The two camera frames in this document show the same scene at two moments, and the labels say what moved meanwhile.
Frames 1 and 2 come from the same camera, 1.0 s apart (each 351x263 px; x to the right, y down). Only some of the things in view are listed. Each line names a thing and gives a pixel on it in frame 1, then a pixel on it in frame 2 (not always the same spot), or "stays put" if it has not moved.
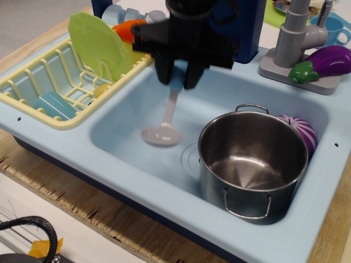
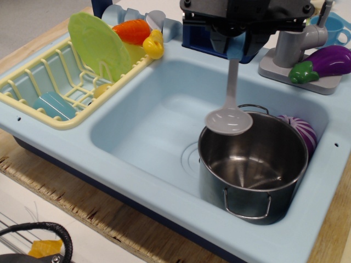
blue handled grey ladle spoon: [168, 134] -> [233, 120]
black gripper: [201, 37] -> [257, 19]
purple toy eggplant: [329, 61] stays put
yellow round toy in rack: [100, 89] stays put
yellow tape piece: [41, 248] stays put
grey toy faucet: [293, 38] stays put
